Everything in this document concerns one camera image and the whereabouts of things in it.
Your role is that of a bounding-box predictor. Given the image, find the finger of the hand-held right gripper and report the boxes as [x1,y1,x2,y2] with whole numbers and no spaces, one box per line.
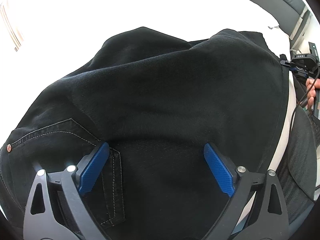
[279,54,294,67]
[288,65,307,78]

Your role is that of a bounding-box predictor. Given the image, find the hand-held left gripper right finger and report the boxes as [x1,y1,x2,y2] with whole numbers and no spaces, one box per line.
[203,142,291,240]

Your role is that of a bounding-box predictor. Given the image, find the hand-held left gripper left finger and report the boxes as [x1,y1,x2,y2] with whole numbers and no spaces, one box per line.
[23,142,118,240]

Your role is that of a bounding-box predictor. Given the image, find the black denim pants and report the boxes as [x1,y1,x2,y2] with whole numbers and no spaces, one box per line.
[0,26,292,240]

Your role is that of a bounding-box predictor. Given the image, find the person's right hand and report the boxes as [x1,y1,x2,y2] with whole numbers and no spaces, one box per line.
[305,78,320,109]

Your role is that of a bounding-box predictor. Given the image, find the grey padded headboard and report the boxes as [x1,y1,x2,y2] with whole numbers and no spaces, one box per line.
[239,0,311,41]

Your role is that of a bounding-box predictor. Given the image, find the bed with white sheet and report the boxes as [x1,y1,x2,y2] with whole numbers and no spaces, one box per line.
[0,0,297,180]

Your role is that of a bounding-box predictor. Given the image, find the beige curtain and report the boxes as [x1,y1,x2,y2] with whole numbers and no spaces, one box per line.
[0,1,25,52]

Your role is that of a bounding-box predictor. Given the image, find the black cable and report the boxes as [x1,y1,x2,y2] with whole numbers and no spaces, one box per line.
[289,62,320,135]

